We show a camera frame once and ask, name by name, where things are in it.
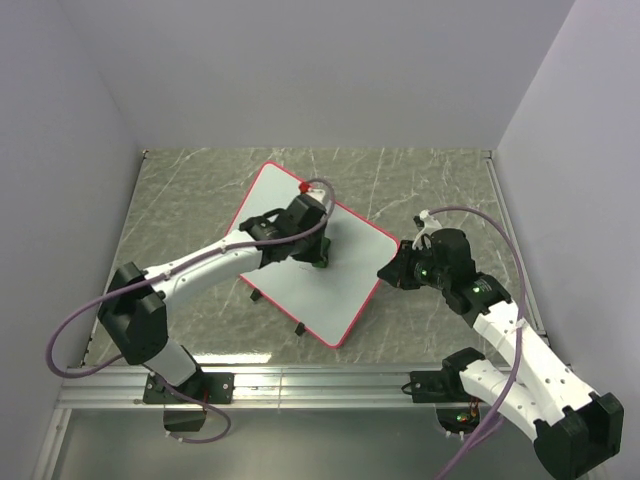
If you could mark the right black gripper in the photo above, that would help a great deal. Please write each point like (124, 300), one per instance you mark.
(397, 271)

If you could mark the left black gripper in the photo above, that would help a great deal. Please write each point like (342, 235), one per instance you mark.
(314, 256)

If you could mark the red framed whiteboard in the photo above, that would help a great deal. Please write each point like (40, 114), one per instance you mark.
(328, 301)

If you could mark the green whiteboard eraser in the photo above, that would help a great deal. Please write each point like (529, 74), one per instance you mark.
(322, 260)

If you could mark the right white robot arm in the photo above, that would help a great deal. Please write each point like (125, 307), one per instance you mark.
(572, 427)

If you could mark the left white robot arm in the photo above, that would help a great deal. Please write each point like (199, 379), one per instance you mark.
(140, 301)

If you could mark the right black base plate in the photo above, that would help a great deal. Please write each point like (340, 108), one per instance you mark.
(434, 387)

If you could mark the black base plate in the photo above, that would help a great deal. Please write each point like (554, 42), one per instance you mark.
(213, 388)
(434, 387)

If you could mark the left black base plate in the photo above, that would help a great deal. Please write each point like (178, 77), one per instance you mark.
(213, 388)

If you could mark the aluminium mounting rail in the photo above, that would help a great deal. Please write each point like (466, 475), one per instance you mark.
(341, 386)

